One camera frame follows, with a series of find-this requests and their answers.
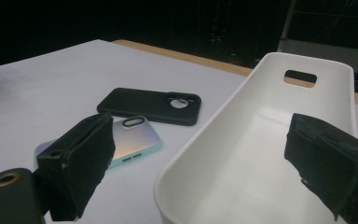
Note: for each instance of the black phone case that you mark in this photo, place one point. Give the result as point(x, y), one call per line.
point(143, 104)

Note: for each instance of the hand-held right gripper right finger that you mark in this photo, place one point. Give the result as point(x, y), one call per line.
point(332, 161)

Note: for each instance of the white plastic basket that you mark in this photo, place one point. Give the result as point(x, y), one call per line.
point(245, 161)

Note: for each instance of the iridescent phone case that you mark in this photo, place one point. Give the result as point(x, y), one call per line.
point(136, 140)

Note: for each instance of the white metal stand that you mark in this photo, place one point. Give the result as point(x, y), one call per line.
point(287, 25)

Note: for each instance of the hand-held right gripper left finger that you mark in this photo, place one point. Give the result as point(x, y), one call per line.
point(80, 161)

